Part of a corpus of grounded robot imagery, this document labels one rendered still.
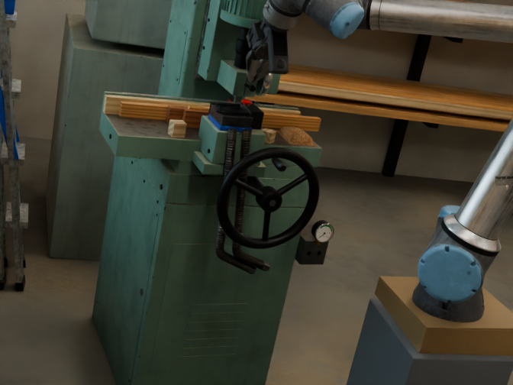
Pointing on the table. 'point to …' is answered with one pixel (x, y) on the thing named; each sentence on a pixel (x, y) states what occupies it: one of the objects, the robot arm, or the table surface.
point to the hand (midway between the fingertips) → (253, 80)
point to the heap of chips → (295, 136)
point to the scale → (195, 98)
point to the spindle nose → (241, 49)
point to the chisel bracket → (234, 79)
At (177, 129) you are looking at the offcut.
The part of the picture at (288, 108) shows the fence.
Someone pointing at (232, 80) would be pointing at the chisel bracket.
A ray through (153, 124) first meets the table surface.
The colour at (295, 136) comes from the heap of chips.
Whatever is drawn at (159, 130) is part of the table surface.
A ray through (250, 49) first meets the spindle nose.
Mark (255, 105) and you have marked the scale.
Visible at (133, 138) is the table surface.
